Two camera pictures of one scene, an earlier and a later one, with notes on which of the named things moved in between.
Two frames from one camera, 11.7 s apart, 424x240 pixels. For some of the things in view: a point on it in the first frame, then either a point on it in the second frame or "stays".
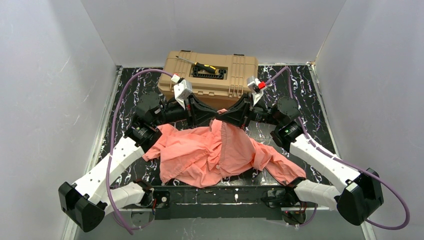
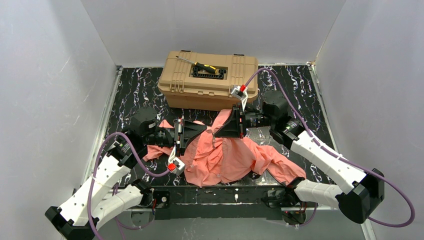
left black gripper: [190, 109] -> [179, 133]
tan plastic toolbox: [216, 78] stays
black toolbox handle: [219, 75] stays
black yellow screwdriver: [208, 68] stays
